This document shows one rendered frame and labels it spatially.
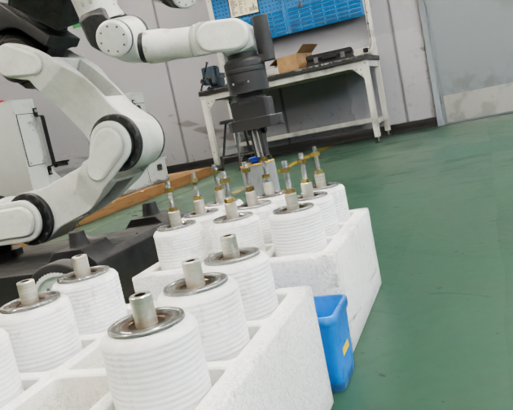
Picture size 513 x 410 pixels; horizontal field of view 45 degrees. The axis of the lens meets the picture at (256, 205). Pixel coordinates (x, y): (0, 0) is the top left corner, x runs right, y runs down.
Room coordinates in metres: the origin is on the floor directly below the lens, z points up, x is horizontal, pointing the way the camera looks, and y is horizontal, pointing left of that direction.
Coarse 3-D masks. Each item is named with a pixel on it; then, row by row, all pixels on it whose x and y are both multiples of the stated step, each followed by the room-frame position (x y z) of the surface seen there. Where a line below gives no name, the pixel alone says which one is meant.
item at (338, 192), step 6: (336, 186) 1.29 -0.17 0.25; (342, 186) 1.30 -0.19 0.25; (330, 192) 1.28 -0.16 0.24; (336, 192) 1.28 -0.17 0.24; (342, 192) 1.29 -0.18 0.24; (336, 198) 1.28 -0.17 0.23; (342, 198) 1.29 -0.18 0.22; (336, 204) 1.28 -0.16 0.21; (342, 204) 1.29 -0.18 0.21; (336, 210) 1.28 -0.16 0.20; (342, 210) 1.29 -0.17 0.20; (348, 210) 1.31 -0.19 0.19; (342, 216) 1.28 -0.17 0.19; (348, 216) 1.30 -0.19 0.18
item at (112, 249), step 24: (144, 216) 1.77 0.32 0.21; (168, 216) 1.77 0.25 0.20; (72, 240) 1.45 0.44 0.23; (96, 240) 1.50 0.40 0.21; (120, 240) 1.56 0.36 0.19; (144, 240) 1.59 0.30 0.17; (0, 264) 1.70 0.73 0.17; (24, 264) 1.62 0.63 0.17; (96, 264) 1.39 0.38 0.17; (120, 264) 1.47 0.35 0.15; (144, 264) 1.56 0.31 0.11; (0, 288) 1.50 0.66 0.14
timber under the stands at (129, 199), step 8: (200, 168) 5.52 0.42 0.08; (208, 168) 5.51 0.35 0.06; (176, 176) 5.22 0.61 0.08; (184, 176) 5.06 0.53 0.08; (200, 176) 5.33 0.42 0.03; (208, 176) 5.48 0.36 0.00; (160, 184) 4.69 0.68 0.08; (176, 184) 4.91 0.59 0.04; (184, 184) 5.03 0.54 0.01; (136, 192) 4.38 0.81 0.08; (144, 192) 4.45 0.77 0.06; (152, 192) 4.55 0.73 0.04; (160, 192) 4.66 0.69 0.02; (120, 200) 4.15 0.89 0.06; (128, 200) 4.24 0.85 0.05; (136, 200) 4.33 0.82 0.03; (144, 200) 4.43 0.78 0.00; (104, 208) 3.97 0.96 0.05; (112, 208) 4.05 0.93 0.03; (120, 208) 4.13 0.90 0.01; (88, 216) 3.80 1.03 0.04; (96, 216) 3.88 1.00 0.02; (80, 224) 3.71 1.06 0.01
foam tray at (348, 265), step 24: (360, 216) 1.28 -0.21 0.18; (336, 240) 1.10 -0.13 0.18; (360, 240) 1.22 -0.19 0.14; (288, 264) 1.03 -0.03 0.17; (312, 264) 1.02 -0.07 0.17; (336, 264) 1.01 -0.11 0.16; (360, 264) 1.18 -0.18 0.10; (144, 288) 1.13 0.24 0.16; (312, 288) 1.02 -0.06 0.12; (336, 288) 1.00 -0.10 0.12; (360, 288) 1.15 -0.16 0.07; (360, 312) 1.11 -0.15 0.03
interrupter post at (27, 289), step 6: (18, 282) 0.78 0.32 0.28; (24, 282) 0.77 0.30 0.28; (30, 282) 0.77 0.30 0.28; (18, 288) 0.77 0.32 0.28; (24, 288) 0.77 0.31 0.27; (30, 288) 0.77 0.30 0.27; (36, 288) 0.78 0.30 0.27; (24, 294) 0.77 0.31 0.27; (30, 294) 0.77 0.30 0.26; (36, 294) 0.77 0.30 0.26; (24, 300) 0.77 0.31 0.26; (30, 300) 0.77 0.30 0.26; (36, 300) 0.77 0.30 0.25; (24, 306) 0.77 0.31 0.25
